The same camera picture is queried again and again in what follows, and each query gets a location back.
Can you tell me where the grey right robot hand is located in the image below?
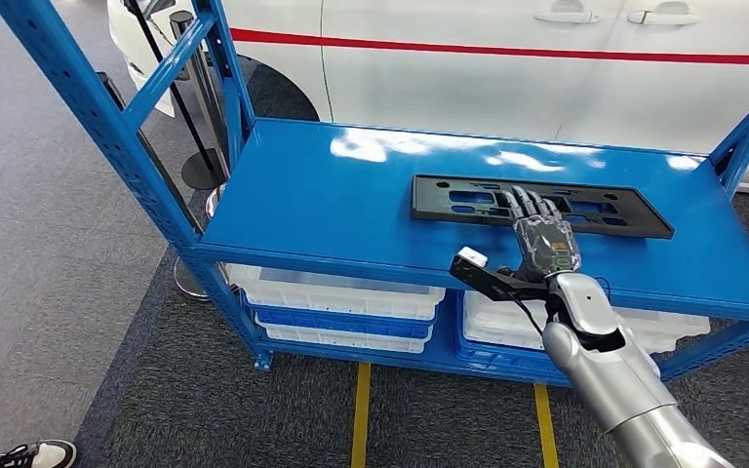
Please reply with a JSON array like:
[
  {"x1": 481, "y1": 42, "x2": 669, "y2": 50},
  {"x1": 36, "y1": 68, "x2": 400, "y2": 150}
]
[{"x1": 500, "y1": 185, "x2": 582, "y2": 284}]

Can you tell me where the black plastic panel part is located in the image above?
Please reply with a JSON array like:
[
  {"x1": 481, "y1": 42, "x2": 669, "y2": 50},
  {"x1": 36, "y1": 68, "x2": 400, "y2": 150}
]
[{"x1": 411, "y1": 175, "x2": 676, "y2": 240}]

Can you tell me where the blue metal shelf rack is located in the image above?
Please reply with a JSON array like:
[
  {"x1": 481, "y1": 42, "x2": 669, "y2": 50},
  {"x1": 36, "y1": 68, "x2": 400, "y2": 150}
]
[{"x1": 0, "y1": 0, "x2": 749, "y2": 389}]

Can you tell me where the white plastic bin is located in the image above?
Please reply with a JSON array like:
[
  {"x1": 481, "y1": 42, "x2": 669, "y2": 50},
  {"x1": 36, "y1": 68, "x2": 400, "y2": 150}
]
[
  {"x1": 226, "y1": 263, "x2": 447, "y2": 323},
  {"x1": 255, "y1": 316, "x2": 433, "y2": 355},
  {"x1": 462, "y1": 291, "x2": 712, "y2": 355}
]

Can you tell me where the white car with red stripe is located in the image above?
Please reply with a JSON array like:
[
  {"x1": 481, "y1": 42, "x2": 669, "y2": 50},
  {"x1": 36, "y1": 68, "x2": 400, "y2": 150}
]
[{"x1": 107, "y1": 0, "x2": 749, "y2": 197}]

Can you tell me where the yellow floor tape square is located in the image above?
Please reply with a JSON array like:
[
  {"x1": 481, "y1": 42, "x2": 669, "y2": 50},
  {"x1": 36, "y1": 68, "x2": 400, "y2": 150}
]
[{"x1": 350, "y1": 363, "x2": 561, "y2": 468}]

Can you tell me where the person's left foot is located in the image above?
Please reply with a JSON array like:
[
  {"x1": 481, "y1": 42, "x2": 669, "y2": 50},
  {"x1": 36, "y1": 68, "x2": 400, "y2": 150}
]
[{"x1": 0, "y1": 440, "x2": 79, "y2": 468}]

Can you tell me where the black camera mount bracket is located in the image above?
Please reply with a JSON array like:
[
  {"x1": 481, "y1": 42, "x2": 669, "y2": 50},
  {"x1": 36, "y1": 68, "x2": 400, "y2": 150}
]
[{"x1": 449, "y1": 254, "x2": 550, "y2": 303}]

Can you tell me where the black camera cable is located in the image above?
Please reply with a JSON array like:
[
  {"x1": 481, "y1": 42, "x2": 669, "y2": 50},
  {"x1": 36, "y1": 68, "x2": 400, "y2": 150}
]
[{"x1": 506, "y1": 292, "x2": 550, "y2": 340}]

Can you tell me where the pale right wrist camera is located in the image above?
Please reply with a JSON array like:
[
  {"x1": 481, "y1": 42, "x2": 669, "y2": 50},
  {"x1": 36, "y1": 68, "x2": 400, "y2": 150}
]
[{"x1": 456, "y1": 246, "x2": 490, "y2": 268}]

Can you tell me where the black stanchion post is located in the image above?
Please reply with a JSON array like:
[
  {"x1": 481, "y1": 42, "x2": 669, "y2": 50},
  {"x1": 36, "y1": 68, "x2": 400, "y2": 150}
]
[{"x1": 121, "y1": 0, "x2": 228, "y2": 192}]

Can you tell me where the chrome stanchion post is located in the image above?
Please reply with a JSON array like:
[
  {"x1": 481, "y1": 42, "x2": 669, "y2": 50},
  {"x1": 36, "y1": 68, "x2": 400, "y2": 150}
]
[
  {"x1": 95, "y1": 72, "x2": 216, "y2": 303},
  {"x1": 169, "y1": 11, "x2": 230, "y2": 221}
]

